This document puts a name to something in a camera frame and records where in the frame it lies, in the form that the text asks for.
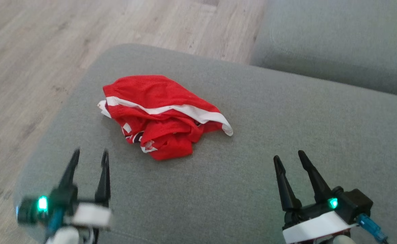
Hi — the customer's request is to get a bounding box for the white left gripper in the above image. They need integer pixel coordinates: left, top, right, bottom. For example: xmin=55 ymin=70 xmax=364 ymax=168
xmin=17 ymin=148 xmax=112 ymax=231

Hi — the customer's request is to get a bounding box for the grey sofa back cushion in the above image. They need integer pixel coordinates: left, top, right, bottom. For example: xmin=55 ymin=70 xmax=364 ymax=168
xmin=249 ymin=0 xmax=397 ymax=99

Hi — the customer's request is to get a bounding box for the red shorts white trim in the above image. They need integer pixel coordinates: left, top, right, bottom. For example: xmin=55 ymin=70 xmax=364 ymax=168
xmin=97 ymin=75 xmax=233 ymax=137

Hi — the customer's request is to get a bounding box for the grey sofa seat cushion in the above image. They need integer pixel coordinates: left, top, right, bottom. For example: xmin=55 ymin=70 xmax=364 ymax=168
xmin=14 ymin=43 xmax=397 ymax=244

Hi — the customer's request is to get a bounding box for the left blue-plug camera cable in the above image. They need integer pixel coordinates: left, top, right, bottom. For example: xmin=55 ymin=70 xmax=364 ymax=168
xmin=45 ymin=207 xmax=63 ymax=239

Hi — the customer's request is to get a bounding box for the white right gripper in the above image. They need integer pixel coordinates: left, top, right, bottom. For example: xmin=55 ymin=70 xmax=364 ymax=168
xmin=273 ymin=150 xmax=358 ymax=244

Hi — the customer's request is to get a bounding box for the blue-plug camera cable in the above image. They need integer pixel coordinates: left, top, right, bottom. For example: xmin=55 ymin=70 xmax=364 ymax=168
xmin=45 ymin=207 xmax=63 ymax=239
xmin=356 ymin=213 xmax=389 ymax=244

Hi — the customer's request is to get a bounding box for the right blue-plug camera cable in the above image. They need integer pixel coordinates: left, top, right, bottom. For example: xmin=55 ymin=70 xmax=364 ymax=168
xmin=356 ymin=213 xmax=389 ymax=244

